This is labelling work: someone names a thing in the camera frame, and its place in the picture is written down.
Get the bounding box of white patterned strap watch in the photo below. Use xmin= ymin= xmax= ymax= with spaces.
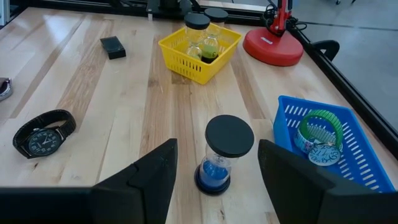
xmin=294 ymin=127 xmax=342 ymax=167

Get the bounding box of blue plastic basket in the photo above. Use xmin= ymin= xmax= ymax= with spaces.
xmin=272 ymin=95 xmax=396 ymax=194

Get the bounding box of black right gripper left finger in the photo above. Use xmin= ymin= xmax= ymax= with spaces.
xmin=90 ymin=138 xmax=178 ymax=224

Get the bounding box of red desk lamp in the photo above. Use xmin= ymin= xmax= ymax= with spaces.
xmin=242 ymin=0 xmax=305 ymax=67

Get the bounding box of blue sand timer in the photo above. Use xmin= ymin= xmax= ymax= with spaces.
xmin=194 ymin=114 xmax=255 ymax=196

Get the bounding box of black lamp cable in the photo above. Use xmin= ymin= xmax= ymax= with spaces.
xmin=262 ymin=3 xmax=308 ymax=32

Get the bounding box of small black box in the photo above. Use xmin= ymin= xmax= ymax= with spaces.
xmin=99 ymin=35 xmax=127 ymax=60

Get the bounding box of black table clamp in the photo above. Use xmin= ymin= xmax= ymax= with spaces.
xmin=312 ymin=39 xmax=340 ymax=62

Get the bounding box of yellow plastic basket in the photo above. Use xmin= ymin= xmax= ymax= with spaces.
xmin=157 ymin=23 xmax=243 ymax=85

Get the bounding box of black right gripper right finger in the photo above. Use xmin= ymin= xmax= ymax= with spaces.
xmin=257 ymin=139 xmax=336 ymax=224

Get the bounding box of black strap watch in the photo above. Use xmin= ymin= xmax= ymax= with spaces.
xmin=12 ymin=109 xmax=77 ymax=159

